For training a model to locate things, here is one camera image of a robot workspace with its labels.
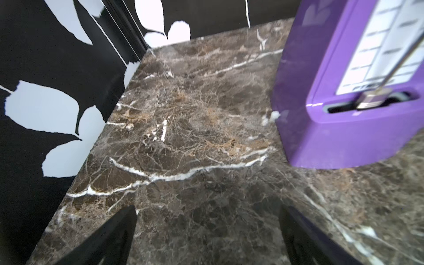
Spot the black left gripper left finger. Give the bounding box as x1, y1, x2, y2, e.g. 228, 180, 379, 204
56, 205, 137, 265

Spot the purple metronome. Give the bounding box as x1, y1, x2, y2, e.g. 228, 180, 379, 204
271, 1, 424, 169

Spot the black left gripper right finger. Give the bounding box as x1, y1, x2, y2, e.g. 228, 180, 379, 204
279, 205, 362, 265

